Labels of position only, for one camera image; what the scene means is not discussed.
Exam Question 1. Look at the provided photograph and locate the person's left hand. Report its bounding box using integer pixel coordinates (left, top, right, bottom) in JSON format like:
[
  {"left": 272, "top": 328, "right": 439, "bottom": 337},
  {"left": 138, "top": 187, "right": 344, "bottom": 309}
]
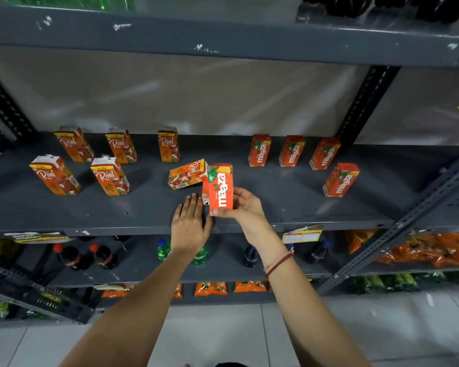
[{"left": 171, "top": 193, "right": 214, "bottom": 261}]

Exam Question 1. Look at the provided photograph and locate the person's right hand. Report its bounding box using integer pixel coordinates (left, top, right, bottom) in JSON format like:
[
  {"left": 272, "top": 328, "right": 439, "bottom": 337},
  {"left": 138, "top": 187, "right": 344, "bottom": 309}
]
[{"left": 213, "top": 187, "right": 277, "bottom": 247}]

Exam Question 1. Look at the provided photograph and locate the red-orange mango drink carton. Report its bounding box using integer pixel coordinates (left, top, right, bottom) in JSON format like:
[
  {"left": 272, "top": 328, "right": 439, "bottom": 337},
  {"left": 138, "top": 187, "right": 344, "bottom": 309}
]
[
  {"left": 278, "top": 135, "right": 306, "bottom": 168},
  {"left": 309, "top": 137, "right": 342, "bottom": 171},
  {"left": 201, "top": 163, "right": 234, "bottom": 217},
  {"left": 322, "top": 163, "right": 361, "bottom": 198},
  {"left": 248, "top": 134, "right": 272, "bottom": 168}
]

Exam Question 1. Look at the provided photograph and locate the person's left forearm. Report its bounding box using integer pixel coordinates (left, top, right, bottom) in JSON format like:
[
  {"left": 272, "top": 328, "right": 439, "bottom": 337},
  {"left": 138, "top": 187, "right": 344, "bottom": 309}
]
[{"left": 59, "top": 251, "right": 200, "bottom": 367}]

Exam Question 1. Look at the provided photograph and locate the person's right forearm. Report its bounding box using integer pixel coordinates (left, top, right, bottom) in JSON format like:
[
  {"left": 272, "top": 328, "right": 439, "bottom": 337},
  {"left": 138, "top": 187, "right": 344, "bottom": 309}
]
[{"left": 249, "top": 234, "right": 372, "bottom": 367}]

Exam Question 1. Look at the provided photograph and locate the orange white-topped juice carton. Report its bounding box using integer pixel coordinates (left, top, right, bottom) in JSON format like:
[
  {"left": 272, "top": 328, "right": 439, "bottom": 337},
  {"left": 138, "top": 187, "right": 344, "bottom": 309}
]
[
  {"left": 54, "top": 126, "right": 95, "bottom": 164},
  {"left": 29, "top": 154, "right": 82, "bottom": 196},
  {"left": 157, "top": 127, "right": 180, "bottom": 164},
  {"left": 168, "top": 159, "right": 209, "bottom": 191},
  {"left": 90, "top": 155, "right": 131, "bottom": 197},
  {"left": 105, "top": 127, "right": 137, "bottom": 165}
]

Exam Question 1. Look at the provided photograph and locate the green blue-capped soda bottle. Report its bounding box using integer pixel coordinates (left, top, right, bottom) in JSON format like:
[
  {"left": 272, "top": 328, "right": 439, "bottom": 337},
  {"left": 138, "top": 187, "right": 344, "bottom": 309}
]
[{"left": 157, "top": 239, "right": 172, "bottom": 262}]

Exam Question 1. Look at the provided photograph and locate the dark blue-capped soda bottle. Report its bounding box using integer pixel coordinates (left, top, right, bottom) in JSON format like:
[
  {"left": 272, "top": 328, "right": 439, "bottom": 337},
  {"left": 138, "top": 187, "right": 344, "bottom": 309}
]
[
  {"left": 305, "top": 239, "right": 332, "bottom": 264},
  {"left": 243, "top": 244, "right": 260, "bottom": 268}
]

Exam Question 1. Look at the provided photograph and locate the white yellow shelf label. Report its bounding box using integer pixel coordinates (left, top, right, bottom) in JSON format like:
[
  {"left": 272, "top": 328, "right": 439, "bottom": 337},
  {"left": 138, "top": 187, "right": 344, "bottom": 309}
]
[
  {"left": 282, "top": 225, "right": 324, "bottom": 244},
  {"left": 3, "top": 231, "right": 74, "bottom": 244}
]

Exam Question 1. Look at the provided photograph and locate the red-capped cola bottle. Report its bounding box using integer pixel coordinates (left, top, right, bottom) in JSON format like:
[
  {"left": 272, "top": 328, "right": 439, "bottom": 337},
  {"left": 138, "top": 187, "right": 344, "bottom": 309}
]
[
  {"left": 89, "top": 243, "right": 118, "bottom": 270},
  {"left": 52, "top": 244, "right": 86, "bottom": 271}
]

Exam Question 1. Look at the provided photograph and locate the dark slotted metal shelf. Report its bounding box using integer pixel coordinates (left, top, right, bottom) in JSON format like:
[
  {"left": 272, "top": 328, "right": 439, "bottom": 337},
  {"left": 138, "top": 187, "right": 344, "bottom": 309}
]
[{"left": 0, "top": 260, "right": 97, "bottom": 325}]

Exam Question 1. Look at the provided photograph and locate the grey metal shelving rack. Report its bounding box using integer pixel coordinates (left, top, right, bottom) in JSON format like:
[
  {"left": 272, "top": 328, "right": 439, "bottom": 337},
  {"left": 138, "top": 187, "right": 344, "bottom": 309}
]
[{"left": 0, "top": 0, "right": 459, "bottom": 326}]

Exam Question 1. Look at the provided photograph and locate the row of green snack bags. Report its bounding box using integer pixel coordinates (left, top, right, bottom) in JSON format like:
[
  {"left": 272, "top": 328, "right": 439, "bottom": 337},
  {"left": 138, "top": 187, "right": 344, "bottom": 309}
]
[{"left": 348, "top": 270, "right": 459, "bottom": 296}]

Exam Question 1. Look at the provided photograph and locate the row of orange snack bags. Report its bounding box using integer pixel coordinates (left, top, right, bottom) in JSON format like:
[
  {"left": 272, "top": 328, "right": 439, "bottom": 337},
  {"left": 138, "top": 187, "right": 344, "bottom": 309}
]
[{"left": 344, "top": 230, "right": 459, "bottom": 269}]

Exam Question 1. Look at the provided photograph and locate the large dark plastic bottle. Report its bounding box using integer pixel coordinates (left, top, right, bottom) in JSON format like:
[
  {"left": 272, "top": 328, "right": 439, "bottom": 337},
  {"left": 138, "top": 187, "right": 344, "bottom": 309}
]
[
  {"left": 325, "top": 0, "right": 376, "bottom": 18},
  {"left": 415, "top": 0, "right": 459, "bottom": 24}
]

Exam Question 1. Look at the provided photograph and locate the red thread bracelet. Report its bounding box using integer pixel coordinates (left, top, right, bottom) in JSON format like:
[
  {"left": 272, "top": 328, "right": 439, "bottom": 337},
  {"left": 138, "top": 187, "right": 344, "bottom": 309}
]
[{"left": 263, "top": 250, "right": 295, "bottom": 282}]

